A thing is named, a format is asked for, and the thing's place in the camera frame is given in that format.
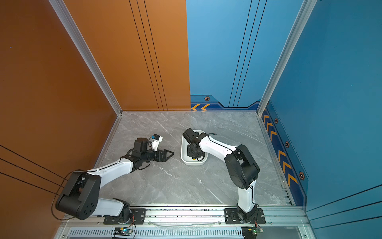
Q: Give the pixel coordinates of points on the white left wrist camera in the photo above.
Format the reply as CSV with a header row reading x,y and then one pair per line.
x,y
155,140

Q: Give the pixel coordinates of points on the white plastic bin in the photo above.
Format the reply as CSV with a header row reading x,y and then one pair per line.
x,y
188,160

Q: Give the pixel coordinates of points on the aluminium corner post left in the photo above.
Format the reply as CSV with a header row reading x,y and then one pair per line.
x,y
73,31

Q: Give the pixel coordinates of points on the small circuit board right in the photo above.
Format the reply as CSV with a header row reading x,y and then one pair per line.
x,y
251,232

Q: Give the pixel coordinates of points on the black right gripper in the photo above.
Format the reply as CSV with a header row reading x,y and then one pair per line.
x,y
189,154

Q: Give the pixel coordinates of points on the aluminium corner post right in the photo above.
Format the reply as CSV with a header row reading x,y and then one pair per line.
x,y
292,39

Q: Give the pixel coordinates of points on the aluminium corner post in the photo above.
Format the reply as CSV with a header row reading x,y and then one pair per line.
x,y
292,39
73,31

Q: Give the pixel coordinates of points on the small circuit board left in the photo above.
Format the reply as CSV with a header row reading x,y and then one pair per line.
x,y
123,233

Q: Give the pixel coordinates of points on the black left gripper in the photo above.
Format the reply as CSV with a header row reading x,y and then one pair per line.
x,y
164,158

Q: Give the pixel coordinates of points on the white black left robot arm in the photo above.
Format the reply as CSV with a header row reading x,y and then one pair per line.
x,y
80,195

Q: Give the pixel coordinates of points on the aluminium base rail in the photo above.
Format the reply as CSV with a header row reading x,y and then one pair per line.
x,y
195,222

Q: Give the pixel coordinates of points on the small circuit board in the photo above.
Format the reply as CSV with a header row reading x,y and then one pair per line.
x,y
123,233
251,232

